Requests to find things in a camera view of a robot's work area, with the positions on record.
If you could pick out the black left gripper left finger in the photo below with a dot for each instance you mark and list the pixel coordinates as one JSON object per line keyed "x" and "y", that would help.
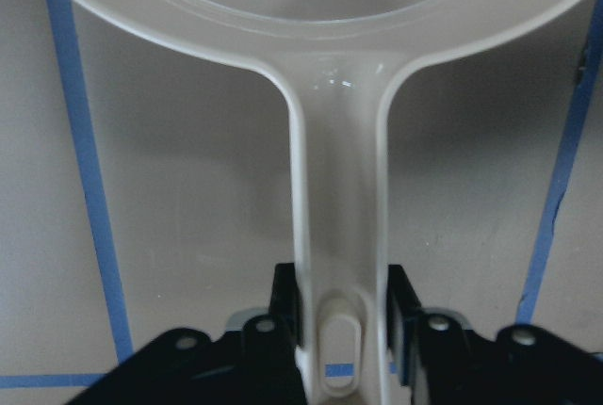
{"x": 252, "y": 364}

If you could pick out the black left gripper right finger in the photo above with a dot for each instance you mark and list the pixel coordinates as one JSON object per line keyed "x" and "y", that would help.
{"x": 442, "y": 360}

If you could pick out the beige plastic dustpan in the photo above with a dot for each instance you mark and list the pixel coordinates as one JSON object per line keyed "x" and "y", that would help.
{"x": 339, "y": 64}

